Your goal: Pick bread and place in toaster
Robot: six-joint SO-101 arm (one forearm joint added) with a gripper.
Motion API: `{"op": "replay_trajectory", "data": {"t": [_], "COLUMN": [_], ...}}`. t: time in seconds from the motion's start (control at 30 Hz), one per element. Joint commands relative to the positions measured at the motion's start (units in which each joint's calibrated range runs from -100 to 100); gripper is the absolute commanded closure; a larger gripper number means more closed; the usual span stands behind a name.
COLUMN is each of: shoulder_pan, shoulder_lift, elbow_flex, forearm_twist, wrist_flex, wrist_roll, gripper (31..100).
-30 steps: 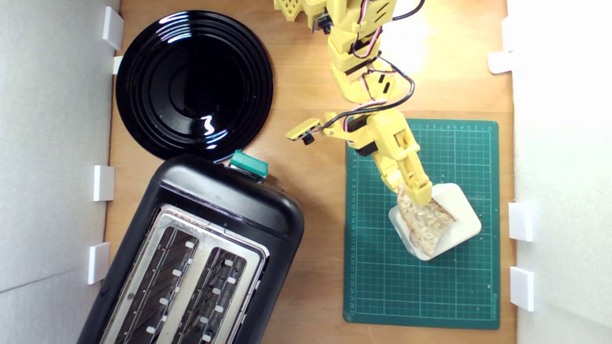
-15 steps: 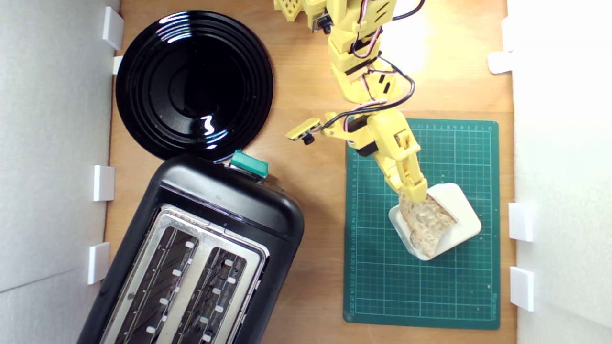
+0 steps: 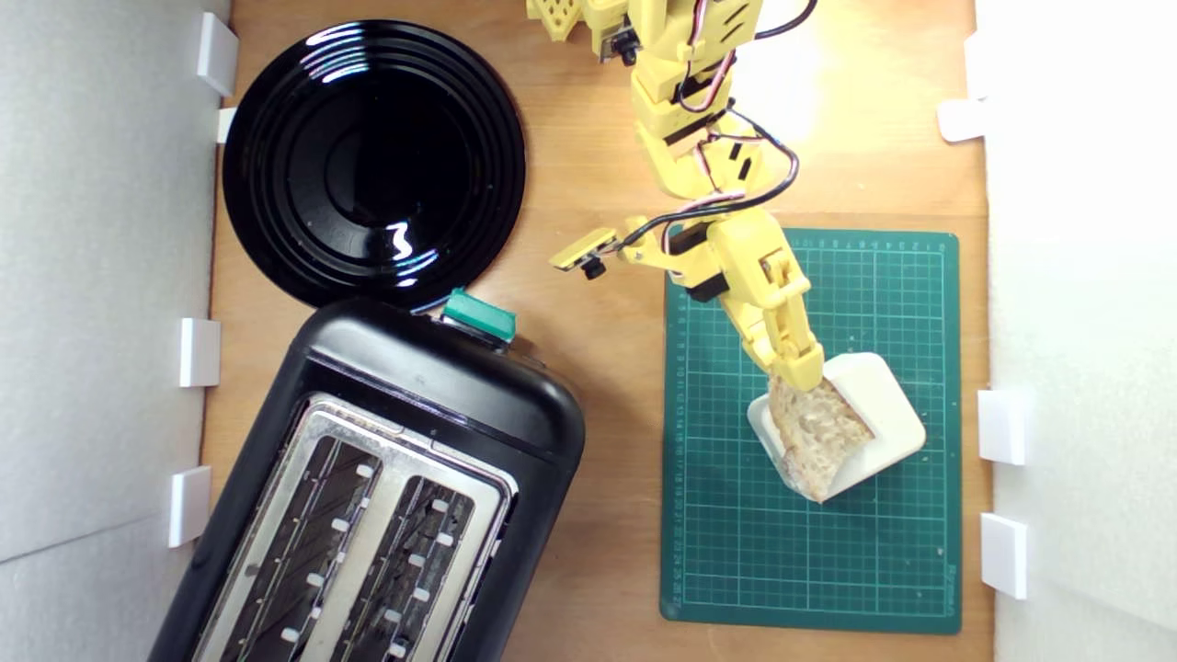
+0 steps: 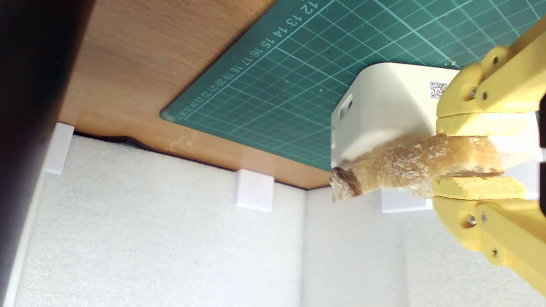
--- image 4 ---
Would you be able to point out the brown bread slice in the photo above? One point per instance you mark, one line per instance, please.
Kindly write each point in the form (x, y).
(405, 166)

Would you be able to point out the white wall clip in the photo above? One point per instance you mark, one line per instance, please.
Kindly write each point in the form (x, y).
(405, 202)
(59, 147)
(255, 189)

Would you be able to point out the black two-slot toaster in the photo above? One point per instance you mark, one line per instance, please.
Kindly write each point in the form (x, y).
(25, 85)

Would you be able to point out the green cutting mat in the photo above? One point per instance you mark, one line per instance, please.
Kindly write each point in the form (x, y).
(298, 85)

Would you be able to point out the white block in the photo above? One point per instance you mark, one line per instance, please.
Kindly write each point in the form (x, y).
(384, 111)

